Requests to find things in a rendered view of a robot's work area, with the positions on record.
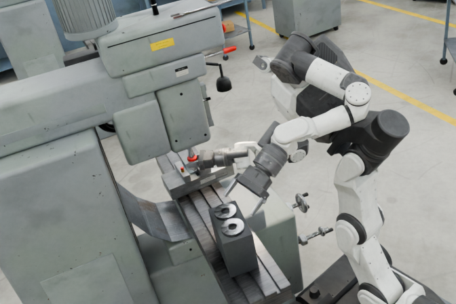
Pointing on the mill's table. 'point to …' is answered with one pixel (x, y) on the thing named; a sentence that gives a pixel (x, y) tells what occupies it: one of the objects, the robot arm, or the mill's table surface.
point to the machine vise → (192, 180)
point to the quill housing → (184, 115)
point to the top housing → (159, 36)
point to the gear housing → (164, 75)
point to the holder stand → (233, 238)
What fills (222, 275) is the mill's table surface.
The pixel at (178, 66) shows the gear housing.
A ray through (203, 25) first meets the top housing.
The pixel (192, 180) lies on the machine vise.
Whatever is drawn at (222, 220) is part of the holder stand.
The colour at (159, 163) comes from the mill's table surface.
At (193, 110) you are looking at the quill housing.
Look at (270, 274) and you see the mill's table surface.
